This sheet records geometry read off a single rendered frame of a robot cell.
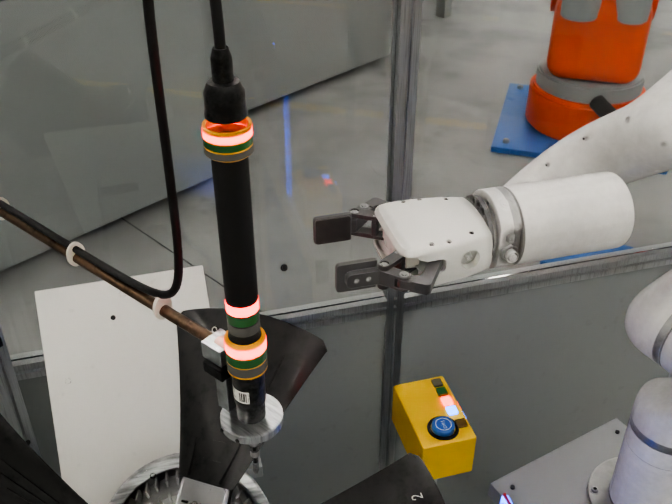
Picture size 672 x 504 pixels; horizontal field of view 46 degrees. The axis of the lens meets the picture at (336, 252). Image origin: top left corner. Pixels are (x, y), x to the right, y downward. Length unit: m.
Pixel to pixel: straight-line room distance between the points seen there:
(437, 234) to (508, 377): 1.37
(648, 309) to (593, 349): 0.95
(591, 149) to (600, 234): 0.13
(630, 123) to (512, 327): 1.15
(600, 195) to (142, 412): 0.78
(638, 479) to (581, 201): 0.68
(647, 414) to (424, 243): 0.66
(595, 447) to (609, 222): 0.80
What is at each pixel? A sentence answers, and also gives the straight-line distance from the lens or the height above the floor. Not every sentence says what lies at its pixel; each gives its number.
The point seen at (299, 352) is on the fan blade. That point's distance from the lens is 1.05.
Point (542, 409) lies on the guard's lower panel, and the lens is 2.28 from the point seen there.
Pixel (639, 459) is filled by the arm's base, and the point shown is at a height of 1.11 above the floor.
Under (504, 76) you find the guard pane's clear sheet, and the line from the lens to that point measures 1.64.
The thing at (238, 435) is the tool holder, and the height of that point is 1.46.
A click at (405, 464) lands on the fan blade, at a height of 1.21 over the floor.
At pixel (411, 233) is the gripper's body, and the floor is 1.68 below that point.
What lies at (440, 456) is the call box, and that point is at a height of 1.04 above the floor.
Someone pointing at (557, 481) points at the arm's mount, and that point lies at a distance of 1.53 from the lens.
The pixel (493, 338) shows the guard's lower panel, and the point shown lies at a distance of 2.01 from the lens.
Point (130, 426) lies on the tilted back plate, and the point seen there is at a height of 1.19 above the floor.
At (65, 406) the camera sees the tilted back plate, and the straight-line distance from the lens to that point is 1.31.
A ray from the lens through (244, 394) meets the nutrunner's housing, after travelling 0.86.
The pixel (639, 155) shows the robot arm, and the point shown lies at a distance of 0.93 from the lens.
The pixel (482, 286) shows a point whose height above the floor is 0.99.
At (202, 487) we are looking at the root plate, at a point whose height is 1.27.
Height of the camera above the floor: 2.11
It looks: 35 degrees down
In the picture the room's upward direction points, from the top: straight up
